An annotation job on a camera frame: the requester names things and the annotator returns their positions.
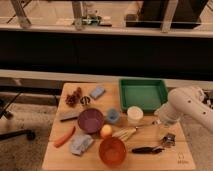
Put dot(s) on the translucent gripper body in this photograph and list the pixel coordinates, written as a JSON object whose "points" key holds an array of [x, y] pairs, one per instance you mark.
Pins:
{"points": [[163, 129]]}

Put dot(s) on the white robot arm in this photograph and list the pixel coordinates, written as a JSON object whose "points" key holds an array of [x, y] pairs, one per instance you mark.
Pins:
{"points": [[185, 100]]}

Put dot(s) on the green plastic tray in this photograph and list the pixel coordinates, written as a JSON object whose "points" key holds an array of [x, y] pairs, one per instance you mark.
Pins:
{"points": [[148, 94]]}

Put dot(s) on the white plastic cup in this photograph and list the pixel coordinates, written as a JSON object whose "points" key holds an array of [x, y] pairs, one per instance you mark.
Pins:
{"points": [[134, 115]]}

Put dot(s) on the small blue cup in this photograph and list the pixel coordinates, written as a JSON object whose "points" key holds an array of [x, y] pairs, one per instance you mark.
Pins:
{"points": [[112, 116]]}

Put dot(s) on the orange bowl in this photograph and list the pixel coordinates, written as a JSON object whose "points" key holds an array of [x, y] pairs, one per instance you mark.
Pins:
{"points": [[112, 151]]}

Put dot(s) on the yellow red apple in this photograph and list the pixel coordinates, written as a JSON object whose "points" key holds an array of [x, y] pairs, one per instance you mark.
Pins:
{"points": [[106, 131]]}

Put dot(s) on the purple bowl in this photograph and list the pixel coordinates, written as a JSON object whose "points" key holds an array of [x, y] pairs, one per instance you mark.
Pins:
{"points": [[90, 120]]}

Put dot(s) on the light blue sponge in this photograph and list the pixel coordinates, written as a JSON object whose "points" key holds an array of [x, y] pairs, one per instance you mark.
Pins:
{"points": [[97, 92]]}

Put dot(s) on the wooden tabletop board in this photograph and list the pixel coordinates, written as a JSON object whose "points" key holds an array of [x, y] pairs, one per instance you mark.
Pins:
{"points": [[176, 158]]}

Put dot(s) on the black white striped ball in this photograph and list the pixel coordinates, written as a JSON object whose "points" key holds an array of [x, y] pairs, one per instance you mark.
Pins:
{"points": [[85, 100]]}

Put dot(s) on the crumpled blue cloth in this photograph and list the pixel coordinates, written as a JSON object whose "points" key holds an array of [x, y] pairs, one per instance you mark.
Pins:
{"points": [[80, 143]]}

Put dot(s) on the orange carrot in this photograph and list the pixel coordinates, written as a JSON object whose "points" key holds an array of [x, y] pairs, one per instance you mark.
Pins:
{"points": [[59, 142]]}

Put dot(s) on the brown pine cone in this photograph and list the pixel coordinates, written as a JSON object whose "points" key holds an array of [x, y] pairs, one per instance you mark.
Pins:
{"points": [[74, 98]]}

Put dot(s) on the grey rectangular block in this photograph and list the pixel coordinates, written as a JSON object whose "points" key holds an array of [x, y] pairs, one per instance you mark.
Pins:
{"points": [[68, 116]]}

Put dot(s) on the black office chair base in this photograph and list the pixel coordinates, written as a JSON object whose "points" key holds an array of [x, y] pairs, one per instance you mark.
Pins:
{"points": [[12, 130]]}

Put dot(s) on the black handled tool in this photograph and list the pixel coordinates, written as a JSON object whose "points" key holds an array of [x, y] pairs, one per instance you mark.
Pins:
{"points": [[147, 150]]}

